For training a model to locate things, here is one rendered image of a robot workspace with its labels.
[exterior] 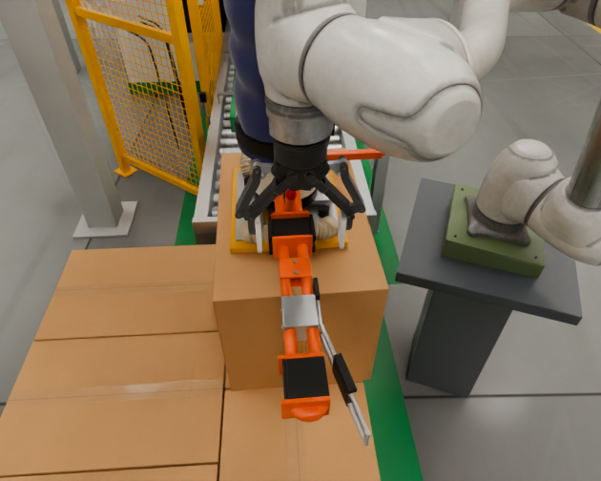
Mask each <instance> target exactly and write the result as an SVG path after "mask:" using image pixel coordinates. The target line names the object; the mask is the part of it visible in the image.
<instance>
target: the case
mask: <svg viewBox="0 0 601 481"><path fill-rule="evenodd" d="M240 156H241V153H233V154H221V163H220V179H219V194H218V225H217V240H216V255H215V272H214V287H213V306H214V310H215V315H216V319H217V324H218V333H219V337H220V341H221V346H222V351H223V356H224V360H225V364H226V369H227V374H228V379H229V383H230V388H231V390H232V391H234V390H245V389H256V388H268V387H283V378H282V375H279V358H278V356H279V355H285V347H284V340H283V329H281V325H282V313H280V309H281V293H280V267H279V259H274V257H273V255H269V252H262V253H258V252H253V253H237V254H231V252H230V230H231V205H232V180H233V169H235V168H240V166H241V165H240V161H239V160H240ZM332 175H333V179H334V182H335V187H336V188H337V189H338V190H339V191H340V192H341V193H342V194H343V195H344V196H346V197H347V198H348V199H349V200H350V201H351V202H353V200H352V198H351V197H350V196H349V194H348V192H347V190H346V188H345V187H344V185H343V183H342V179H341V176H337V175H336V174H335V173H334V171H333V170H332ZM345 232H346V236H347V240H348V245H347V246H346V247H344V249H340V247H335V248H319V249H316V252H315V253H312V257H309V258H310V262H311V269H312V281H313V279H314V278H318V283H319V290H320V304H321V317H322V323H323V324H324V327H325V329H326V331H327V334H328V336H329V338H330V341H331V343H332V345H333V347H334V349H335V351H336V354H338V355H339V353H341V354H342V356H343V358H344V360H345V363H346V365H347V367H348V369H349V372H350V374H351V376H352V379H353V381H358V380H369V379H371V374H372V369H373V365H374V360H375V355H376V350H377V345H378V341H379V337H380V332H381V327H382V322H383V314H384V309H385V304H386V299H387V294H388V289H389V288H388V285H387V281H386V278H385V275H384V272H383V267H382V264H381V260H380V257H379V254H378V250H377V247H376V244H375V241H374V238H373V235H372V232H371V228H370V225H369V222H368V218H367V215H366V213H365V212H364V213H356V214H355V218H354V219H353V224H352V228H351V230H345ZM321 351H322V352H323V353H324V360H325V367H326V374H327V381H328V383H335V382H336V379H335V377H334V374H333V372H332V366H331V365H330V362H329V360H328V357H327V355H326V352H325V350H324V348H323V345H322V343H321Z"/></svg>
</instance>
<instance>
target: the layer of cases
mask: <svg viewBox="0 0 601 481"><path fill-rule="evenodd" d="M215 255H216V245H215V244H202V245H180V246H158V247H135V248H113V249H90V250H73V251H72V252H71V254H70V257H69V259H68V261H67V264H66V266H65V268H64V271H63V273H62V275H61V278H60V280H59V282H58V285H57V287H56V288H55V291H54V293H53V295H52V299H51V301H50V304H49V306H48V308H47V310H46V313H45V315H44V317H43V320H42V322H41V324H40V326H39V328H38V330H37V333H36V335H35V337H34V340H35V342H32V344H31V348H30V350H29V353H28V355H27V357H26V360H25V362H24V364H23V366H22V368H21V370H20V373H19V375H18V377H17V380H16V382H15V384H14V387H13V389H12V391H11V394H10V397H9V400H8V401H7V403H6V406H5V408H4V410H3V413H2V415H1V417H0V481H381V477H380V473H379V467H378V461H377V456H376V451H375V445H374V440H373V434H372V428H371V424H370V418H369V413H368V407H367V402H366V397H365V391H364V385H363V380H358V381H354V383H355V385H356V388H357V392H353V394H354V396H355V398H356V401H357V403H358V405H359V408H360V410H361V412H362V415H363V418H364V421H365V422H366V424H367V427H368V429H369V430H370V434H371V436H370V437H369V440H368V444H369V445H368V446H364V445H363V441H362V439H361V436H360V435H359V432H358V430H357V428H356V425H355V423H354V420H353V418H352V415H351V413H350V411H349V408H348V407H347V406H346V404H345V402H344V400H343V398H342V394H341V391H340V389H339V387H338V384H337V382H335V383H328V387H329V394H330V395H329V396H330V408H329V415H324V416H323V417H322V418H321V419H320V420H318V421H315V422H302V421H301V420H299V419H297V418H289V419H281V408H280V400H283V399H284V392H283V387H268V388H256V389H245V390H234V391H232V390H231V388H230V383H229V379H228V374H227V369H226V364H225V360H224V356H223V351H222V346H221V341H220V337H219V333H218V324H217V319H216V315H215V310H214V306H213V287H214V272H215Z"/></svg>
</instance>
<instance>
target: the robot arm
mask: <svg viewBox="0 0 601 481"><path fill-rule="evenodd" d="M549 10H559V11H560V12H561V13H563V14H565V15H568V16H571V17H573V18H576V19H579V20H581V21H584V22H586V23H588V24H591V25H593V26H595V27H597V28H599V29H601V0H465V2H464V5H463V11H462V16H461V22H460V27H459V30H457V29H456V28H455V27H454V26H453V25H451V24H450V23H448V22H447V21H445V20H443V19H440V18H403V17H391V16H382V17H381V18H379V19H368V18H364V17H361V16H359V15H358V14H357V13H356V12H355V11H354V10H353V8H352V6H350V5H349V4H346V0H256V4H255V41H256V52H257V60H258V66H259V74H260V76H261V79H262V81H263V85H264V90H265V96H264V100H265V104H266V115H267V117H268V121H269V122H268V124H269V134H270V136H272V137H273V148H274V160H273V162H272V163H261V161H260V159H258V158H256V159H254V160H253V172H252V174H251V176H250V177H249V179H248V181H247V183H246V185H245V187H244V189H243V191H242V193H241V195H240V197H239V199H238V202H237V204H236V212H235V217H236V218H237V219H241V218H245V219H247V221H248V230H249V234H250V235H256V237H257V247H258V253H262V237H261V226H260V214H261V213H262V212H263V211H264V209H265V208H266V207H267V206H268V205H269V204H270V203H271V202H272V201H273V200H274V199H275V198H276V197H277V196H280V195H281V194H282V193H283V192H284V191H285V190H286V189H289V190H290V191H299V190H304V191H311V189H313V188H316V189H317V190H318V191H320V192H321V193H322V194H325V195H326V196H327V197H328V198H329V199H330V200H331V201H332V202H333V203H334V204H335V205H336V206H338V207H339V208H340V215H339V228H338V242H339V247H340V249H344V240H345V230H351V228H352V224H353V219H354V218H355V214H356V213H364V212H365V211H366V209H365V205H364V201H363V197H362V195H361V193H360V192H359V190H358V188H357V186H356V184H355V182H354V180H353V178H352V177H351V175H350V174H349V171H348V164H347V160H346V157H345V156H339V158H338V159H337V160H329V161H328V160H327V138H328V137H329V136H330V135H331V133H332V131H333V126H334V124H335V125H336V126H338V127H339V128H340V129H342V130H343V131H345V132H346V133H348V134H349V135H351V136H353V137H355V138H356V139H357V140H358V141H360V142H362V143H364V144H365V145H367V146H369V147H371V148H373V149H374V150H376V151H379V152H381V153H383V154H386V155H388V156H391V157H395V158H399V159H403V160H407V161H415V162H431V161H436V160H439V159H442V158H444V157H447V156H448V155H450V154H452V153H454V152H456V151H457V150H459V149H460V148H461V147H462V146H463V145H464V144H465V143H466V142H467V141H468V140H469V139H470V137H471V136H472V134H473V133H474V131H475V129H476V128H477V125H478V123H479V120H480V116H481V114H482V110H483V95H482V91H481V87H480V84H479V82H478V81H479V80H480V79H481V78H483V77H484V76H485V75H486V74H487V73H488V72H489V71H490V70H491V69H492V68H493V67H494V66H495V64H496V63H497V62H498V60H499V58H500V56H501V54H502V52H503V49H504V46H505V43H506V37H507V28H508V13H509V12H516V11H532V12H543V11H549ZM557 166H558V161H557V158H556V156H555V154H554V152H553V151H552V150H551V149H550V148H549V147H548V146H547V145H546V144H545V143H543V142H540V141H538V140H534V139H520V140H517V141H515V142H514V143H512V144H510V145H509V146H508V147H507V148H506V149H504V150H503V151H502V152H501V153H500V154H499V155H498V156H497V157H496V158H495V159H494V160H493V161H492V163H491V164H490V166H489V168H488V170H487V173H486V175H485V177H484V180H483V182H482V184H481V187H480V190H479V194H478V197H477V196H474V195H466V196H465V203H466V209H467V220H468V228H467V231H466V233H467V234H468V235H469V236H470V237H472V238H476V237H482V238H488V239H494V240H499V241H510V242H515V243H519V244H521V245H524V246H528V245H529V244H530V243H531V238H530V236H529V235H528V229H527V227H529V228H530V229H531V230H532V231H533V232H534V233H535V234H537V235H538V236H539V237H540V238H542V239H543V240H544V241H546V242H547V243H548V244H550V245H551V246H553V247H554V248H556V249H557V250H559V251H560V252H562V253H563V254H565V255H566V256H568V257H570V258H571V259H574V260H576V261H580V262H582V263H585V264H589V265H593V266H599V265H601V98H600V101H599V104H598V106H597V109H596V112H595V114H594V117H593V120H592V122H591V126H590V128H589V131H588V134H587V136H586V139H585V142H584V144H583V147H582V150H581V152H580V155H579V158H578V159H577V162H576V165H575V167H574V170H573V173H572V175H571V177H569V178H564V176H563V175H562V174H561V172H560V171H559V169H558V168H557ZM329 170H333V171H334V173H335V174H336V175H337V176H341V179H342V183H343V185H344V187H345V188H346V190H347V192H348V194H349V196H350V197H351V198H352V200H353V202H351V201H350V200H349V199H348V198H347V197H346V196H344V195H343V194H342V193H341V192H340V191H339V190H338V189H337V188H336V187H335V186H334V185H333V184H332V183H331V182H330V181H329V180H328V179H327V177H326V175H327V174H328V172H329ZM268 173H272V175H273V176H274V178H273V180H272V182H271V183H270V184H269V185H268V186H267V187H266V188H265V189H264V190H263V191H262V192H261V193H260V195H259V196H258V197H257V198H256V199H255V200H254V201H253V202H252V203H251V204H250V202H251V200H252V198H253V196H254V194H255V193H256V191H257V189H258V188H259V184H260V179H264V178H265V177H266V175H267V174H268ZM249 204H250V205H249Z"/></svg>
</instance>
